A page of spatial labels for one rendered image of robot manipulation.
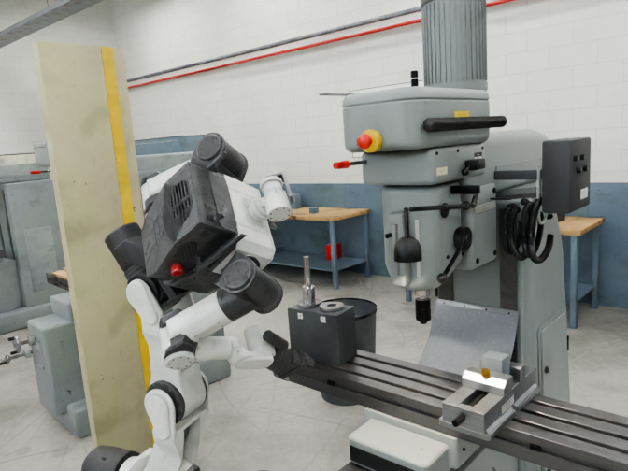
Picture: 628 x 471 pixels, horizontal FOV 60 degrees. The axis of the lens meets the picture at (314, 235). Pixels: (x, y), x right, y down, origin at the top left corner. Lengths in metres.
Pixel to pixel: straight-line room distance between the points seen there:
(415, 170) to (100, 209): 1.80
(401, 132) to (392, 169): 0.17
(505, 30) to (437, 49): 4.36
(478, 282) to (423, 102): 0.83
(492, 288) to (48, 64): 2.14
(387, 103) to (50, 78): 1.79
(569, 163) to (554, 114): 4.23
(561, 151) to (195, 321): 1.10
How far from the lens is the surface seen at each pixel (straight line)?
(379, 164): 1.58
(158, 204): 1.52
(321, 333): 1.96
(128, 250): 1.69
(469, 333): 2.07
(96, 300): 2.92
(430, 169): 1.50
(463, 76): 1.79
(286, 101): 7.86
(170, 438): 1.80
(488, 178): 1.83
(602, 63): 5.82
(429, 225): 1.57
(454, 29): 1.81
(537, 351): 2.12
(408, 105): 1.43
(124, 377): 3.09
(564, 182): 1.70
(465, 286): 2.08
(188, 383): 1.76
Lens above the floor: 1.77
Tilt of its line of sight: 10 degrees down
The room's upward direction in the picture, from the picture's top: 4 degrees counter-clockwise
